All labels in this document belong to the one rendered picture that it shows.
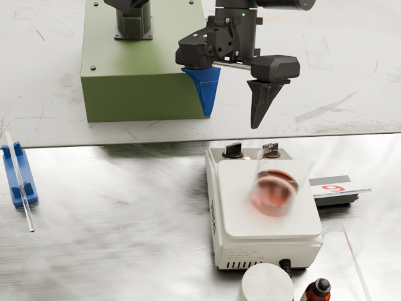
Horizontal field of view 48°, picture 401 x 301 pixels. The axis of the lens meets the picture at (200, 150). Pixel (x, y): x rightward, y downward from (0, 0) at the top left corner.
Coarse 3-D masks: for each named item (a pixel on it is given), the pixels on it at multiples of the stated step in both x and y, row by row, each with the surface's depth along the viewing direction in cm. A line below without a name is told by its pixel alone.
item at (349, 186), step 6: (318, 186) 69; (324, 186) 68; (330, 186) 68; (336, 186) 68; (342, 186) 68; (348, 186) 67; (354, 186) 67; (360, 186) 67; (312, 192) 65; (318, 192) 65; (324, 192) 65; (330, 192) 65
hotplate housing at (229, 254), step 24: (216, 168) 62; (216, 192) 59; (216, 216) 57; (216, 240) 57; (240, 240) 54; (264, 240) 54; (288, 240) 55; (312, 240) 55; (216, 264) 58; (240, 264) 57; (288, 264) 56
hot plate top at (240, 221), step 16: (224, 160) 60; (240, 160) 61; (256, 160) 61; (224, 176) 58; (240, 176) 59; (224, 192) 57; (240, 192) 57; (304, 192) 58; (224, 208) 55; (240, 208) 55; (304, 208) 56; (224, 224) 54; (240, 224) 54; (256, 224) 54; (272, 224) 54; (288, 224) 54; (304, 224) 54; (320, 224) 55
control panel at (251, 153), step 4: (212, 148) 69; (216, 148) 69; (220, 148) 70; (244, 148) 70; (248, 148) 70; (252, 148) 70; (256, 148) 70; (212, 152) 67; (216, 152) 67; (220, 152) 67; (244, 152) 68; (248, 152) 68; (252, 152) 68; (256, 152) 68; (216, 156) 66; (220, 156) 66; (244, 156) 66; (248, 156) 66; (252, 156) 66; (256, 156) 66; (216, 160) 64; (220, 160) 64
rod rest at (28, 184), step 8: (16, 144) 67; (8, 152) 67; (16, 152) 68; (24, 152) 69; (8, 160) 68; (24, 160) 68; (8, 168) 67; (24, 168) 67; (8, 176) 66; (24, 176) 66; (32, 176) 66; (16, 184) 65; (24, 184) 62; (32, 184) 65; (16, 192) 62; (32, 192) 64; (16, 200) 63; (32, 200) 64
